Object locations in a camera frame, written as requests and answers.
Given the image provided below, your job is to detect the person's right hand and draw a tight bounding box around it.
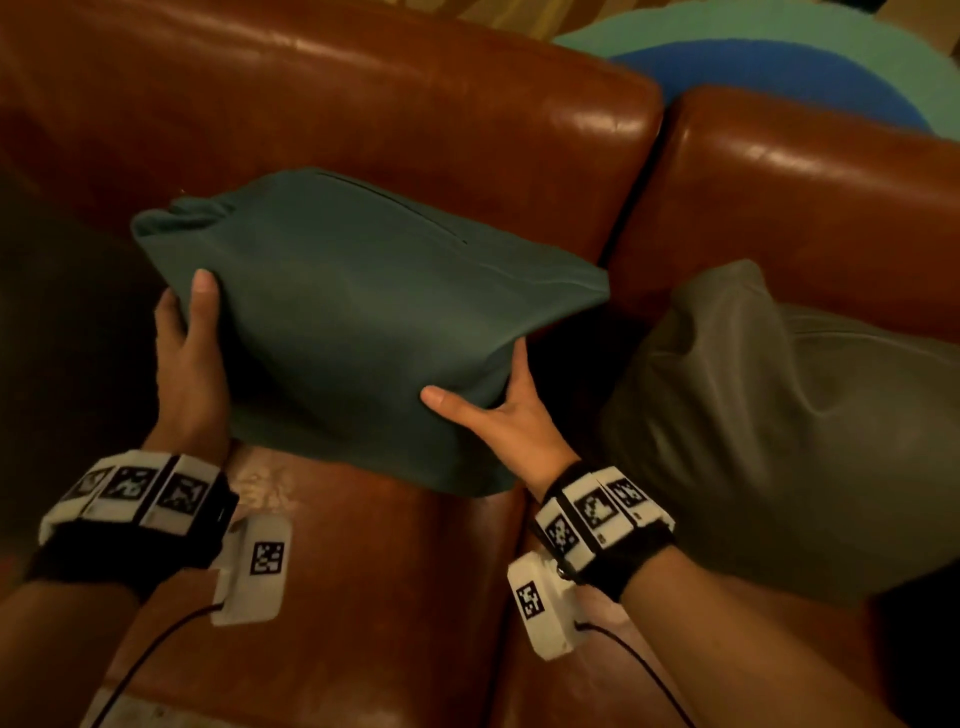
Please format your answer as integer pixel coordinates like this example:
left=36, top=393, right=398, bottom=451
left=419, top=337, right=583, bottom=502

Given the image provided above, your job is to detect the person's left hand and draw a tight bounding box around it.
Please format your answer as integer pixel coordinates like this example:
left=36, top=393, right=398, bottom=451
left=142, top=268, right=232, bottom=468

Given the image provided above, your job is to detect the grey cushion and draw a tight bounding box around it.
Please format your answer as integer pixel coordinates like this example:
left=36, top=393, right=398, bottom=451
left=599, top=258, right=960, bottom=607
left=0, top=172, right=163, bottom=541

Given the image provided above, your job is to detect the teal cushion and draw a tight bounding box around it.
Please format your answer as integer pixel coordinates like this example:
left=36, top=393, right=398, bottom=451
left=131, top=167, right=613, bottom=499

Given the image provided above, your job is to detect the brown leather sofa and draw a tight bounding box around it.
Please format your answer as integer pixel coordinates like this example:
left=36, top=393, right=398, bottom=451
left=0, top=0, right=960, bottom=728

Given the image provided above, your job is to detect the person's right forearm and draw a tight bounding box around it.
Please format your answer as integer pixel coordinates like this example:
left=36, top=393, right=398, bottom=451
left=622, top=545, right=909, bottom=728

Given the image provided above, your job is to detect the black marker wristband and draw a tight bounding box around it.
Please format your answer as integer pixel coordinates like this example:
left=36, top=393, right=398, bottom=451
left=26, top=449, right=241, bottom=601
left=530, top=461, right=676, bottom=604

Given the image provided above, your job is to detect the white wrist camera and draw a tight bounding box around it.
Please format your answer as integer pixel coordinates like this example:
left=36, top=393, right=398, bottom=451
left=506, top=551, right=594, bottom=663
left=209, top=513, right=294, bottom=628

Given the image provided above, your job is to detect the black cable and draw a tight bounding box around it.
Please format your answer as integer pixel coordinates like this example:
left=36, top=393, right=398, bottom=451
left=573, top=620, right=697, bottom=728
left=89, top=599, right=226, bottom=728

